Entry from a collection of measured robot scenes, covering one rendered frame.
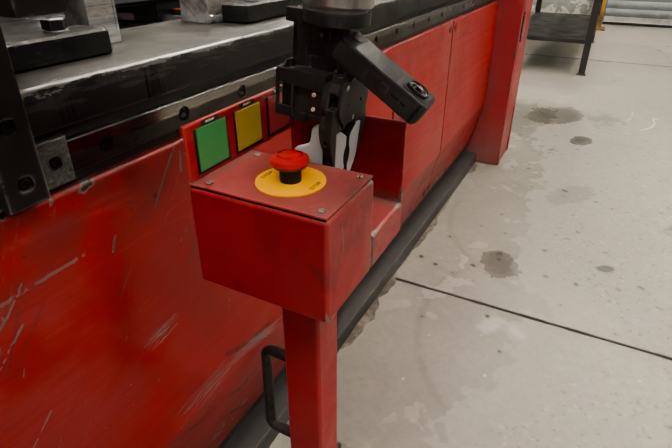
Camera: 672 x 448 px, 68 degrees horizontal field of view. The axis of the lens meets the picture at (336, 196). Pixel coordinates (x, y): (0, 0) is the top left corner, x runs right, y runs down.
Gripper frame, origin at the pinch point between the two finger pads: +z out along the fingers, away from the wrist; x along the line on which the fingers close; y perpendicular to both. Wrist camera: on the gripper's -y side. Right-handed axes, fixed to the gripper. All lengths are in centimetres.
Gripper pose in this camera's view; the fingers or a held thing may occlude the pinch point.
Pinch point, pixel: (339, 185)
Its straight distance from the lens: 60.2
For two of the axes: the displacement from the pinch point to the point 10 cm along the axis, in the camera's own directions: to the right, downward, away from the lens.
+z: -0.8, 8.7, 4.9
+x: -4.6, 4.0, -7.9
